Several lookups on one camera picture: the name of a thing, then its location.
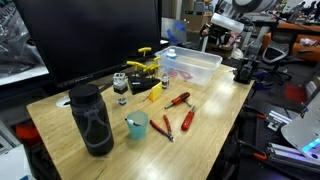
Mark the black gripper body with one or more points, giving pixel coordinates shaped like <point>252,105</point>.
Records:
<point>216,35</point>

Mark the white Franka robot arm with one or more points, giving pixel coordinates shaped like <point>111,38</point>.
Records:
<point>226,22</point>

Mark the brown cardboard box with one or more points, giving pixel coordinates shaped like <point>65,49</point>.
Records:
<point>196,21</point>

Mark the clear plastic storage bin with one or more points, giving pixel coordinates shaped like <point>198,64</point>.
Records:
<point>200,71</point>

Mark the blue clear face shield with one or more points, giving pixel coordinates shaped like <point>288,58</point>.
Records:
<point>173,35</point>

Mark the blue white plastic bottle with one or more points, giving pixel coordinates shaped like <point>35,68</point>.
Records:
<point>171,53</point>

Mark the grey mesh office chair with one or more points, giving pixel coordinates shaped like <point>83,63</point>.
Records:
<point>275,53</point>

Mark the small glass vial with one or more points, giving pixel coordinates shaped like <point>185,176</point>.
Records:
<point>165,81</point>

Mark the red screwdriver with cross bar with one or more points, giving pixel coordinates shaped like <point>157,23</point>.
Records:
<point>181,97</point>

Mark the yellow plastic block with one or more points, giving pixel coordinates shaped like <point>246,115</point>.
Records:
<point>156,92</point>

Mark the black hex key stand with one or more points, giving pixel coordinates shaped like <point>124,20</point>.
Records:
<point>143,85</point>

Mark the plain red screwdriver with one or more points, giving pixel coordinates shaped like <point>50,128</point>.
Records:
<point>187,120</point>

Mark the orange sofa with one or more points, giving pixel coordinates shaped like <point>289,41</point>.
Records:
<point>310,53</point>

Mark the red floor object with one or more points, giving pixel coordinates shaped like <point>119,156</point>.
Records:
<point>296,93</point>

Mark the white black marker pen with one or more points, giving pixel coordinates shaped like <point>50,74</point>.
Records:
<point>130,122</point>

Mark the teal plastic cup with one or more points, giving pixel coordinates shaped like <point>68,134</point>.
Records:
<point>138,131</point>

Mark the black computer monitor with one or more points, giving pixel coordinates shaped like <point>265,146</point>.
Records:
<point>90,33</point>

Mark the aluminium extrusion bar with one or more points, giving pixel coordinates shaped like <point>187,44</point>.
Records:
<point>286,156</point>

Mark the black water bottle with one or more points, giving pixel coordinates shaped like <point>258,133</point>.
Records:
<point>91,133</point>

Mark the clear plastic bag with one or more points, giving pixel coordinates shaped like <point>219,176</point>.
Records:
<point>15,36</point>

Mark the orange plastic object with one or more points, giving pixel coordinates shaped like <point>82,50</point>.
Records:
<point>28,133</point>

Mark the black clamp camera stand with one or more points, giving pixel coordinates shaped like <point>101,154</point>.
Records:
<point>243,71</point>

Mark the silver metal corner bracket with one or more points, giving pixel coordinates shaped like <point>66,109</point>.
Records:
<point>278,120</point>

